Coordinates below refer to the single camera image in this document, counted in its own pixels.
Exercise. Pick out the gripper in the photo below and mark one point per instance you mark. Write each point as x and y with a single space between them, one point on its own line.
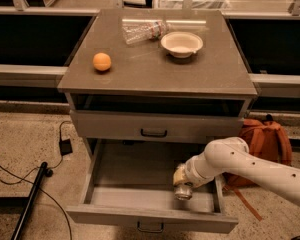
189 176

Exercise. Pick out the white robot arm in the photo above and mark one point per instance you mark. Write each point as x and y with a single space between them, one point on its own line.
231 155

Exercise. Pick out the open lower grey drawer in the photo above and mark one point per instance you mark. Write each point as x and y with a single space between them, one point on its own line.
131 185

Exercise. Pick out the grey drawer cabinet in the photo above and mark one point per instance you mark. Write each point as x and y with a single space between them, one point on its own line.
145 78

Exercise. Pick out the closed upper grey drawer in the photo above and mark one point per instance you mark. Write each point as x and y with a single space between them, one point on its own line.
154 127

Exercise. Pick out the orange backpack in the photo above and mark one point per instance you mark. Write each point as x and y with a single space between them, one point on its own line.
266 140

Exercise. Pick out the black power adapter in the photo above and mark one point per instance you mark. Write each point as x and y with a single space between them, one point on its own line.
65 147

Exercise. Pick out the white paper bowl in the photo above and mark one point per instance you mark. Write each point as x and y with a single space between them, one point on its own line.
181 44

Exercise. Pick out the black pole stand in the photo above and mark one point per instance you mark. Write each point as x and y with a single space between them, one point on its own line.
26 212

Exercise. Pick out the orange fruit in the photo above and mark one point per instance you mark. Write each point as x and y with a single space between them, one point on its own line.
102 62

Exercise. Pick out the clear plastic water bottle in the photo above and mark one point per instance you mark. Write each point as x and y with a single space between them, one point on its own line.
135 33

